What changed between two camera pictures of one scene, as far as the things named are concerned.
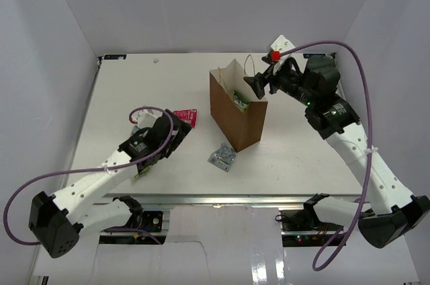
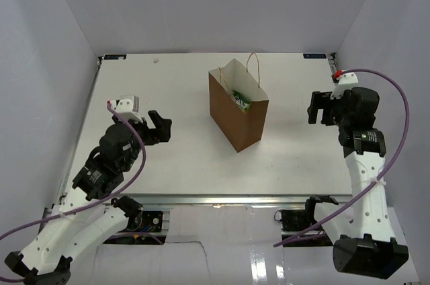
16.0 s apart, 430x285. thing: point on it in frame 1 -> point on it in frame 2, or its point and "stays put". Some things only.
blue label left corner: [114, 56] stays put
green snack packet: [241, 101] stays put
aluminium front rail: [232, 200] stays put
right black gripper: [256, 82] -> [322, 101]
